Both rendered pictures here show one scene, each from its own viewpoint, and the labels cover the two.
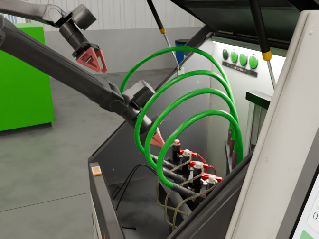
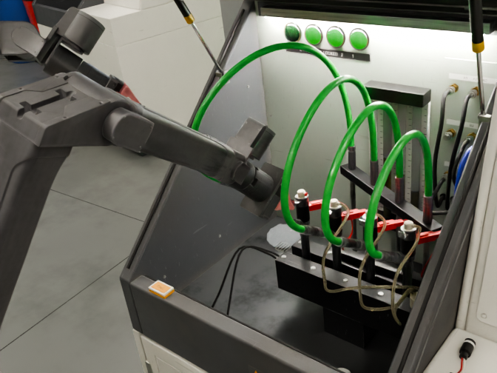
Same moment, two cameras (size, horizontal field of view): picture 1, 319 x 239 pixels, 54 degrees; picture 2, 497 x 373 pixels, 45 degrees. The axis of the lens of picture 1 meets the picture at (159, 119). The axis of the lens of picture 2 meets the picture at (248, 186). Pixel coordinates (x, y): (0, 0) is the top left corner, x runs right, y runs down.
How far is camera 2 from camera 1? 0.57 m
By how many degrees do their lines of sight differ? 27
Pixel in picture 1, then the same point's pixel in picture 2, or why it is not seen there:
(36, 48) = (165, 123)
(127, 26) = not seen: outside the picture
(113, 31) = not seen: outside the picture
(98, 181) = (183, 303)
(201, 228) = (446, 291)
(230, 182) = (460, 220)
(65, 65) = (191, 135)
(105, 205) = (235, 330)
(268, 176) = not seen: outside the picture
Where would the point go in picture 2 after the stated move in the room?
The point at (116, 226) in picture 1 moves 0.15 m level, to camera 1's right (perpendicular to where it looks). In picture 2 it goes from (286, 350) to (349, 316)
